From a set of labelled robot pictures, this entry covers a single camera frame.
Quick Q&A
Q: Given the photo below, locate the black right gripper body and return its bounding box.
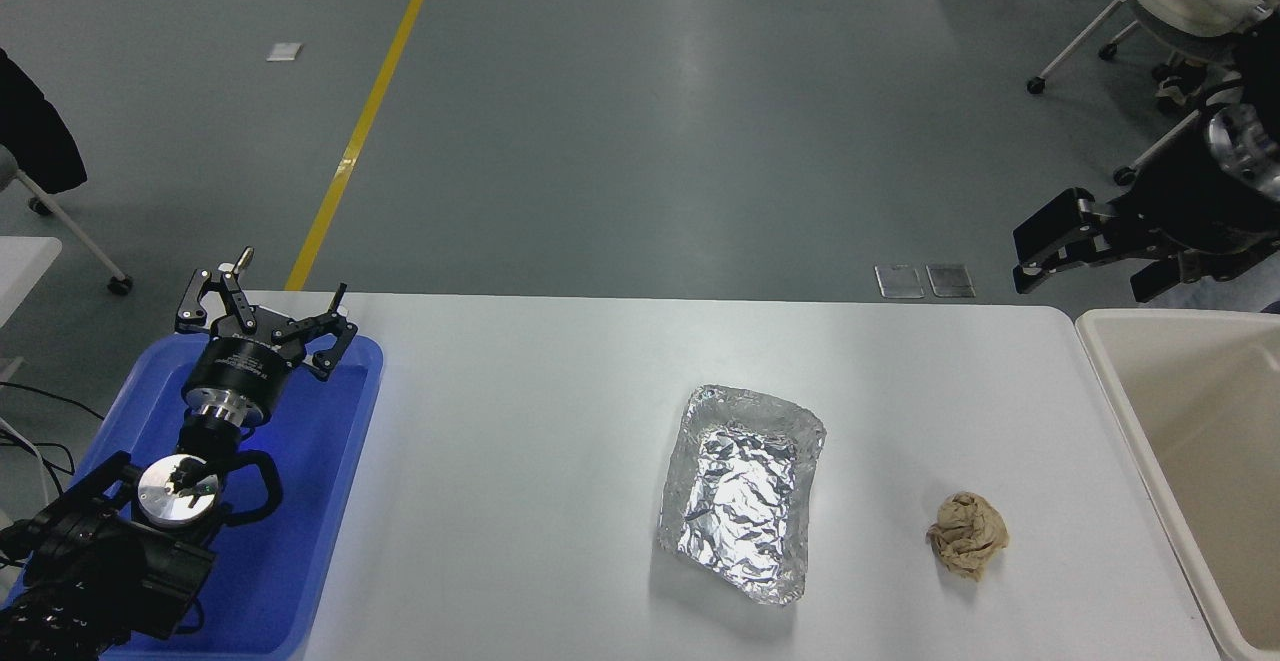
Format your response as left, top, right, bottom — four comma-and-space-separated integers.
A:
1100, 119, 1280, 258

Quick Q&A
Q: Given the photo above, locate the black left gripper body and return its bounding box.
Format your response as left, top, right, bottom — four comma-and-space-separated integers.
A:
184, 334, 303, 414

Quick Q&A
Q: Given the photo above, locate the foil tray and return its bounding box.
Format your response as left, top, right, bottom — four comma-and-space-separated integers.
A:
657, 384, 827, 607

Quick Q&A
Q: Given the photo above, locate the metal floor plate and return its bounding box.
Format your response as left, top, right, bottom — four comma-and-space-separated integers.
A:
875, 264, 925, 299
926, 263, 976, 298

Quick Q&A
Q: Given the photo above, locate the blue plastic tray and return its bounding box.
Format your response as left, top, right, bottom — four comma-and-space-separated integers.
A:
5, 333, 385, 660

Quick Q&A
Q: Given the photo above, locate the person's shoe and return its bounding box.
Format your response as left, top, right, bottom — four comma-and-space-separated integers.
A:
1155, 61, 1208, 107

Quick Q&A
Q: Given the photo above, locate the large pale bin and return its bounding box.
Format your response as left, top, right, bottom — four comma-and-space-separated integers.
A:
1075, 308, 1280, 661

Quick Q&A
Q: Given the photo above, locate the grey office chair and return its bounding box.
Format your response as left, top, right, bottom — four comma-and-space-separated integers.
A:
0, 146, 134, 296

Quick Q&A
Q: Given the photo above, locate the white side table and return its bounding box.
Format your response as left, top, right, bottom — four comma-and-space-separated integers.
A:
0, 237, 63, 327

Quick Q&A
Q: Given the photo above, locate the crumpled tan paper ball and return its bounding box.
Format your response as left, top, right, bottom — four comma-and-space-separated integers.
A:
926, 491, 1009, 582

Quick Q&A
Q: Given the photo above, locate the black floor cable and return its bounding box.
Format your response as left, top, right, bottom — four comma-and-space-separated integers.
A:
0, 381, 106, 477

